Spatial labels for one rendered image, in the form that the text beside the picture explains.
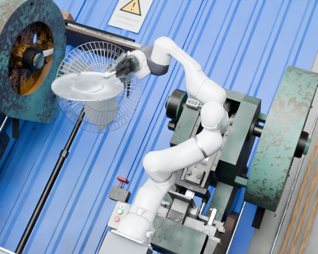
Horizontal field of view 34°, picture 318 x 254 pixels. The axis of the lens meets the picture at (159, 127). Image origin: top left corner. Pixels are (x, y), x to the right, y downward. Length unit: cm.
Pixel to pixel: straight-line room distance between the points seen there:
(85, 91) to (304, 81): 124
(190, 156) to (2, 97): 157
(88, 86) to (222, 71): 247
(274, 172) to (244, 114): 44
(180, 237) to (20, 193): 206
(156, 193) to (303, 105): 92
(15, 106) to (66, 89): 147
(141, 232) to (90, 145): 236
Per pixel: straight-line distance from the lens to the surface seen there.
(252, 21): 465
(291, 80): 281
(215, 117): 219
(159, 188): 226
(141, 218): 218
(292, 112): 268
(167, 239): 272
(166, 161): 218
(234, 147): 291
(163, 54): 239
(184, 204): 280
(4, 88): 340
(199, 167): 293
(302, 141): 299
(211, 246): 263
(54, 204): 437
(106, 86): 214
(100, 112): 336
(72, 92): 209
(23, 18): 340
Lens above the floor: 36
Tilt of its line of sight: 15 degrees up
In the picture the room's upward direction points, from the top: 23 degrees clockwise
